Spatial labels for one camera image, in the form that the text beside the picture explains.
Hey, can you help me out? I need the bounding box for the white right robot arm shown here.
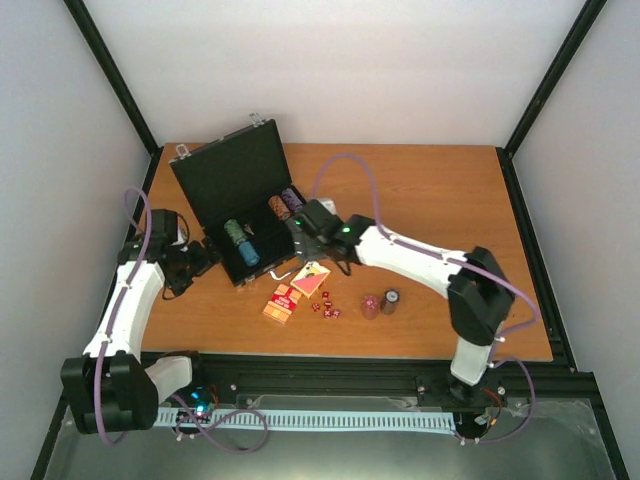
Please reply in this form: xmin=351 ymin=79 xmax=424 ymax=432
xmin=289 ymin=200 xmax=515 ymax=405

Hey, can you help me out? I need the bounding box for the black poker set case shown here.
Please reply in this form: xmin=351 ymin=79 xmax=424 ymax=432
xmin=169 ymin=114 xmax=306 ymax=286

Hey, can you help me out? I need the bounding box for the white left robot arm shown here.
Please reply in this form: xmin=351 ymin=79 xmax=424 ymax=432
xmin=61 ymin=241 xmax=212 ymax=435

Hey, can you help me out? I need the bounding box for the brown green poker chip stack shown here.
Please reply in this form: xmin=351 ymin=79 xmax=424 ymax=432
xmin=380 ymin=289 xmax=400 ymax=315

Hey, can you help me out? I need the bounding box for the green yellow poker chip stack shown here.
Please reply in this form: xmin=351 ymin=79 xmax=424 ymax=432
xmin=223 ymin=219 xmax=247 ymax=246

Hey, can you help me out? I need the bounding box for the blue poker chip stack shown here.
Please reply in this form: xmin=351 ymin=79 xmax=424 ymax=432
xmin=238 ymin=241 xmax=260 ymax=267

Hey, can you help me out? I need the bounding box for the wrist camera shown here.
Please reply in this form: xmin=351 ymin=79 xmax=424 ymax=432
xmin=318 ymin=198 xmax=337 ymax=215
xmin=150 ymin=209 xmax=190 ymax=247

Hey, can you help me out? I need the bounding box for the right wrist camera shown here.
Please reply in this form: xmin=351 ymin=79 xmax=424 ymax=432
xmin=318 ymin=198 xmax=337 ymax=215

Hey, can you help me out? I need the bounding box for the ace of spades card box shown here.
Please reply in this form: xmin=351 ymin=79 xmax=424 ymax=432
xmin=290 ymin=261 xmax=331 ymax=298

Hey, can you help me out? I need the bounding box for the pink red poker chip stack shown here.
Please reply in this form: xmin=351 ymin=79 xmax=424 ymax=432
xmin=361 ymin=295 xmax=379 ymax=320

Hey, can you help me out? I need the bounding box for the red texas holdem card box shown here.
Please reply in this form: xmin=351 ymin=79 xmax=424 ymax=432
xmin=262 ymin=284 xmax=302 ymax=325

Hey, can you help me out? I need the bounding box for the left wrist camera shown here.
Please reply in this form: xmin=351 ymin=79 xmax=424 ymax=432
xmin=150 ymin=209 xmax=190 ymax=247

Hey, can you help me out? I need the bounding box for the purple poker chip stack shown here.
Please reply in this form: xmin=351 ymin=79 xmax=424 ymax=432
xmin=280 ymin=187 xmax=305 ymax=213

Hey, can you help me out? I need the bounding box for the orange red poker chip stack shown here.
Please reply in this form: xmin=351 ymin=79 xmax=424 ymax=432
xmin=268 ymin=195 xmax=291 ymax=221

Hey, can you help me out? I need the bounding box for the white slotted cable duct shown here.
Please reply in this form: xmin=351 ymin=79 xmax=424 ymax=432
xmin=155 ymin=405 xmax=457 ymax=432

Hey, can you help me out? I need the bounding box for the black aluminium frame rail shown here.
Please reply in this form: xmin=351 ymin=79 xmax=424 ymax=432
xmin=64 ymin=352 xmax=599 ymax=414

